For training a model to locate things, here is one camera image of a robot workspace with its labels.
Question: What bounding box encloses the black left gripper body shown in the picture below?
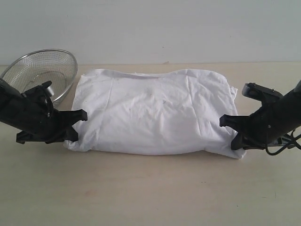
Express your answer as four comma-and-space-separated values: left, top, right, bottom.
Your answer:
16, 94, 71, 144

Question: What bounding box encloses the white t-shirt red lettering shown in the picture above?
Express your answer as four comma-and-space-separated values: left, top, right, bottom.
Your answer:
64, 69, 246, 159

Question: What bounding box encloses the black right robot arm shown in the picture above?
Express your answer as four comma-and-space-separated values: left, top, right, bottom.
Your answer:
219, 82, 301, 156

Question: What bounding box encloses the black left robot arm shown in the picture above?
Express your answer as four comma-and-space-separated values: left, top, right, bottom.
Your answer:
0, 80, 88, 144

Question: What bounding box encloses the metal wire mesh basket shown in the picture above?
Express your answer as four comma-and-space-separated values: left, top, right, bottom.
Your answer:
0, 49, 78, 108

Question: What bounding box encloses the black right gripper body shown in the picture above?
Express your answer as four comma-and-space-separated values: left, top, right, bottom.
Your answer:
239, 103, 289, 150

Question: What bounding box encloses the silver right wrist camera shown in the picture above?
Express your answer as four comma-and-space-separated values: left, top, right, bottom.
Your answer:
242, 82, 283, 106

